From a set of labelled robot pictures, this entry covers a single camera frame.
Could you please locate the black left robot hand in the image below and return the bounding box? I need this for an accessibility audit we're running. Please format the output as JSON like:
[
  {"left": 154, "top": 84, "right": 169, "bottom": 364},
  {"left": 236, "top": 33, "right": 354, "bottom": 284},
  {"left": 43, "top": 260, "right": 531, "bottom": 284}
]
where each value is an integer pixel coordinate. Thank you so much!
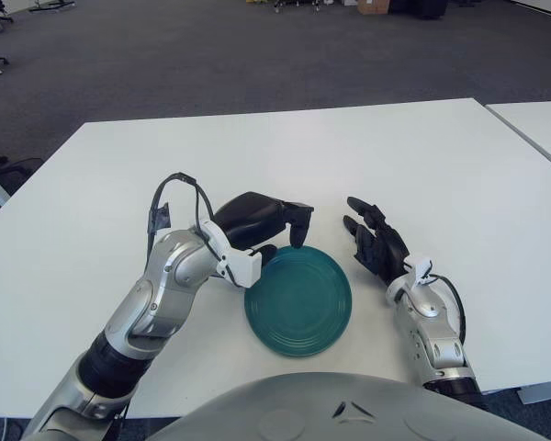
[{"left": 213, "top": 191, "right": 315, "bottom": 272}]

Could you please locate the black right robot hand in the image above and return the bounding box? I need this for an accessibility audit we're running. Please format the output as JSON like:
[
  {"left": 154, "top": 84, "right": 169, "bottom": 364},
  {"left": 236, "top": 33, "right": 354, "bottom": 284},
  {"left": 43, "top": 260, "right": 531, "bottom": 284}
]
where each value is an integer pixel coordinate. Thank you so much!
[{"left": 343, "top": 196, "right": 412, "bottom": 286}]

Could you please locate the round green plate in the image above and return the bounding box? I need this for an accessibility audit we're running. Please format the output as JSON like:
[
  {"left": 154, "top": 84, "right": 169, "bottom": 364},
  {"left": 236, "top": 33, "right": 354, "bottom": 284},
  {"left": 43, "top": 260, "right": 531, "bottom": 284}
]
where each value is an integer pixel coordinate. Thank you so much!
[{"left": 243, "top": 244, "right": 353, "bottom": 359}]

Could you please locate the grey robot torso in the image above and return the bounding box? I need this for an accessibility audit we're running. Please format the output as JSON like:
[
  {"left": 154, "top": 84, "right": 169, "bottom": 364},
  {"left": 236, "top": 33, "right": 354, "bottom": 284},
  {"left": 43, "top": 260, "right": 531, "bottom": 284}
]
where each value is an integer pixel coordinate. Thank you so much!
[{"left": 151, "top": 371, "right": 551, "bottom": 441}]

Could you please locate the white table foot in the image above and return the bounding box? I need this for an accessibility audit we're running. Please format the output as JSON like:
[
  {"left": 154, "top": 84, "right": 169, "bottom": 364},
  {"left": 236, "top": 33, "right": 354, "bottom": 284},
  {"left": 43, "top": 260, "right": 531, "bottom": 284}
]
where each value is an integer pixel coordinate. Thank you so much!
[{"left": 518, "top": 383, "right": 551, "bottom": 406}]

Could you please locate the wheeled metal cart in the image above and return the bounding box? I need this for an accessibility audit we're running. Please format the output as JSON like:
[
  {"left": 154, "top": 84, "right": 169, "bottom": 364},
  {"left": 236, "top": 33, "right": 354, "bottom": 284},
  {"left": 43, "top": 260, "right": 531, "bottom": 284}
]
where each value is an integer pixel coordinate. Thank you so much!
[{"left": 273, "top": 0, "right": 350, "bottom": 10}]

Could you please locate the black cabinet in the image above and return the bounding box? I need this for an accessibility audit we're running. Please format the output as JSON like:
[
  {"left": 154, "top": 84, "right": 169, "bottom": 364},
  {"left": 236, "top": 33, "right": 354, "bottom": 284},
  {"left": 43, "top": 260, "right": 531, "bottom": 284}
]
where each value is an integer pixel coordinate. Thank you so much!
[{"left": 388, "top": 0, "right": 449, "bottom": 20}]

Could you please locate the black floor stand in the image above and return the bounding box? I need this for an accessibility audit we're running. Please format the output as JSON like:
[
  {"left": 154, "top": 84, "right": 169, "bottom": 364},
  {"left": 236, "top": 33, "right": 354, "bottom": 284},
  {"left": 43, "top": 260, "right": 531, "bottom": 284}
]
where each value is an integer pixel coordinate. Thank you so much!
[{"left": 29, "top": 0, "right": 74, "bottom": 13}]

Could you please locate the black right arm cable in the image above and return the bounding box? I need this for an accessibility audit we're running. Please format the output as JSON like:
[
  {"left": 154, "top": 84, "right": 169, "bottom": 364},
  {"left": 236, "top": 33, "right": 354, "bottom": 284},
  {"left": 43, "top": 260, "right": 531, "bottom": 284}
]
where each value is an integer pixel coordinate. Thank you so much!
[{"left": 429, "top": 274, "right": 467, "bottom": 345}]

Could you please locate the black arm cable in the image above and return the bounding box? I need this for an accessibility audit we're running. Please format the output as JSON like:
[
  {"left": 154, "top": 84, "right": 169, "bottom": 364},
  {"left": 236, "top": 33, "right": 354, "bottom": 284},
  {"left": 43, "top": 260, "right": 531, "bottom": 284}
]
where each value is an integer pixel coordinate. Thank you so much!
[
  {"left": 145, "top": 172, "right": 222, "bottom": 258},
  {"left": 429, "top": 274, "right": 467, "bottom": 345}
]

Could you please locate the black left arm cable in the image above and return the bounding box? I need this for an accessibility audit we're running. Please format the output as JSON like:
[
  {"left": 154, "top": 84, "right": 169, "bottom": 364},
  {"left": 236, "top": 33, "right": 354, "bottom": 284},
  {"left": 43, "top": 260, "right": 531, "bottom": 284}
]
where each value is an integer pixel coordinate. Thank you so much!
[{"left": 145, "top": 172, "right": 222, "bottom": 258}]

